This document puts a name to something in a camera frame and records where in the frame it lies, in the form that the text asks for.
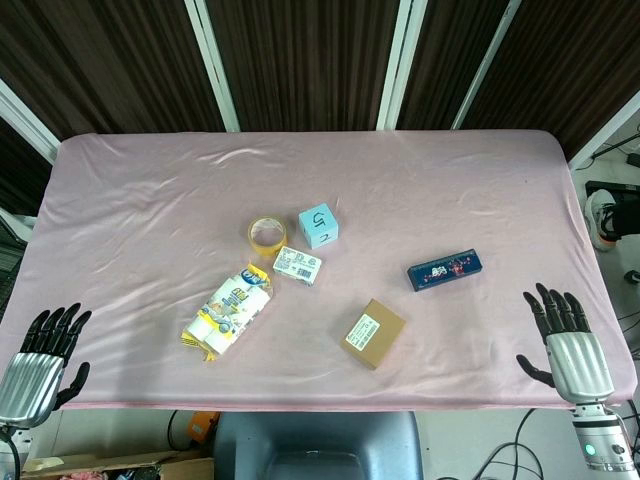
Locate open cardboard carton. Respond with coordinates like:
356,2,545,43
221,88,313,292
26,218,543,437
19,449,216,480

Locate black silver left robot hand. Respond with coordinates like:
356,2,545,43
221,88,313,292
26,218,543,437
0,302,94,430

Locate black cable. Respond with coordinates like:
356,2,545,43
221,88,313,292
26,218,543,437
469,408,536,480
166,409,181,450

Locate white paper roll pack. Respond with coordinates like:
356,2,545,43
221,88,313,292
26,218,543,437
179,262,276,362

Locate brown labelled cardboard box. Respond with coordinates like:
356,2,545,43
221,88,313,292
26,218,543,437
339,298,407,371

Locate dark blue glasses case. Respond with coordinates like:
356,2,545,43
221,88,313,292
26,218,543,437
406,248,485,294

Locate gray robot base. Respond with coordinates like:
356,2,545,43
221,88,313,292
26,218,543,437
212,410,424,480

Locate white sneaker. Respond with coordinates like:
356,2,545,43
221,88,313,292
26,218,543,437
584,189,619,251

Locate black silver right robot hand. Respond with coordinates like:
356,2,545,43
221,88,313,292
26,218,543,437
515,282,617,407

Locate pink tablecloth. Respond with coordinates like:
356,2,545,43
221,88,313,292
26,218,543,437
0,129,639,414

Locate light blue numbered cube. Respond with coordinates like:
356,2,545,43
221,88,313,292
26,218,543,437
298,201,341,250

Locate white blue soap box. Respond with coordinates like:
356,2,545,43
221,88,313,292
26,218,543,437
272,245,323,288

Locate yellow clear tape roll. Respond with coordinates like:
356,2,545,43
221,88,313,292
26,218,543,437
247,215,290,260

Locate white partition frame post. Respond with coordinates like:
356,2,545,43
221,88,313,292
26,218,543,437
183,0,241,133
376,0,429,132
568,88,640,170
0,78,62,164
451,0,522,131

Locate orange device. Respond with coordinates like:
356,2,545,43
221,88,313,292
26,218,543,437
185,410,221,444

